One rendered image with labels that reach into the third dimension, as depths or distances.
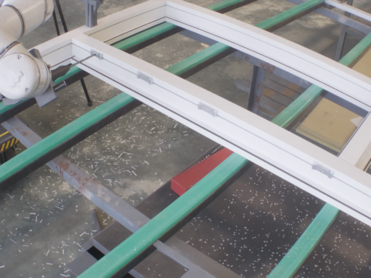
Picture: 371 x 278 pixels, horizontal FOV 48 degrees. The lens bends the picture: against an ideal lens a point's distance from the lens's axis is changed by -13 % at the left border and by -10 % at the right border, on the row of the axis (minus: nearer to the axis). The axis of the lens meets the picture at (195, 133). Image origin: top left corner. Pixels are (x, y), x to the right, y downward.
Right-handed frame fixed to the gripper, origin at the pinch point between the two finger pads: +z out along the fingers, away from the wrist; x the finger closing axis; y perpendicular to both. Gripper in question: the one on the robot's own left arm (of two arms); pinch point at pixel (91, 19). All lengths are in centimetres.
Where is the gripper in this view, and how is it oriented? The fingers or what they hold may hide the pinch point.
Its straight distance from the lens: 138.0
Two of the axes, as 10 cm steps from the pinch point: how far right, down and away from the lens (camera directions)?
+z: -0.8, 7.9, 6.1
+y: 6.2, -4.4, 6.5
